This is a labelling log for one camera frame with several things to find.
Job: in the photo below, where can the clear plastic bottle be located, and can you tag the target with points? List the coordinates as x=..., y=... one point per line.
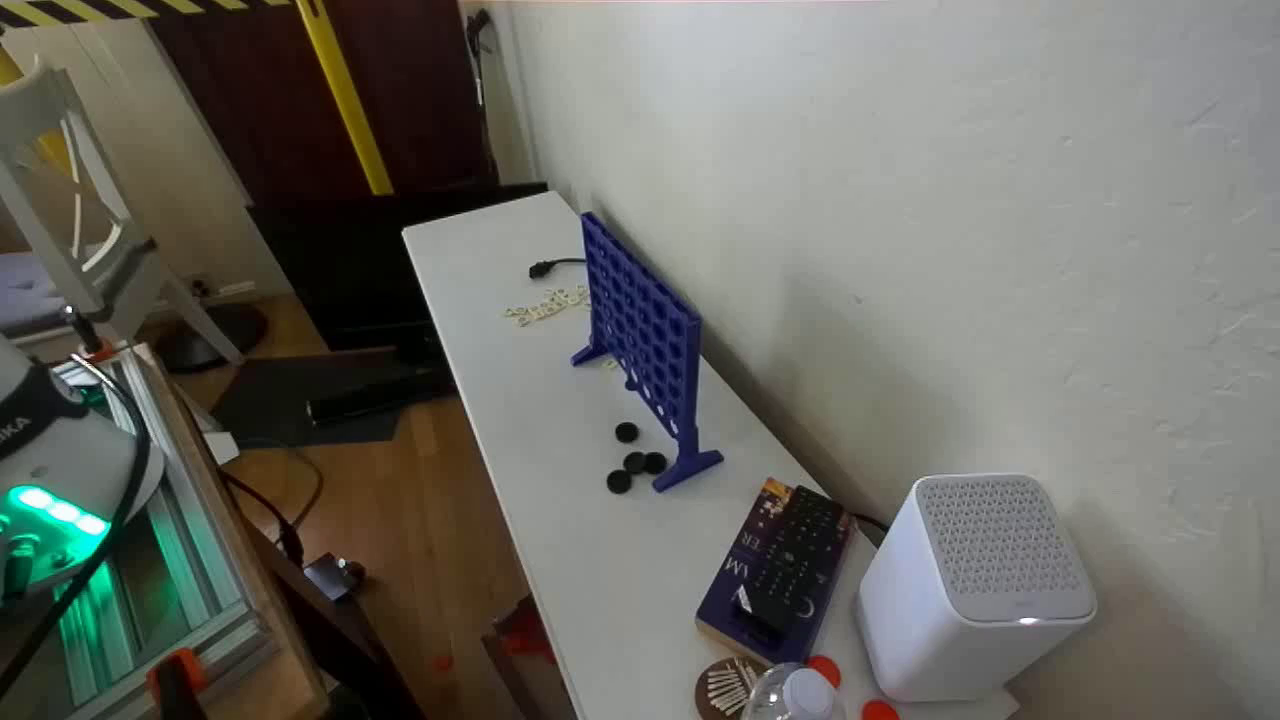
x=793, y=695

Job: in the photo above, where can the black remote control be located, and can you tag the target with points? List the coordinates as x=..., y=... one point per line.
x=793, y=572

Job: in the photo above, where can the round brown coaster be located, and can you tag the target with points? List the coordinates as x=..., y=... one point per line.
x=724, y=687

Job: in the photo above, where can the metal robot stand frame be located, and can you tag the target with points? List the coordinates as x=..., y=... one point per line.
x=181, y=580

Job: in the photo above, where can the black game disc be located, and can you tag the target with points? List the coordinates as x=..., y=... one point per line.
x=647, y=462
x=617, y=483
x=627, y=434

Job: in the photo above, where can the white chair frame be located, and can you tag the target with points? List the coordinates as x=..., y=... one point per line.
x=68, y=210

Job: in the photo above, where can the dark blue book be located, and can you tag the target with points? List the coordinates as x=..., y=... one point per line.
x=723, y=609

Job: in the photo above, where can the blue connect four grid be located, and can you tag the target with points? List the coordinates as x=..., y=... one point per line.
x=654, y=343

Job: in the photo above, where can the white cube speaker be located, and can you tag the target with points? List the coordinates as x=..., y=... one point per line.
x=973, y=584

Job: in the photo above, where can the wooden letter tiles cluster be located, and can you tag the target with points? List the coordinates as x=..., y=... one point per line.
x=545, y=311

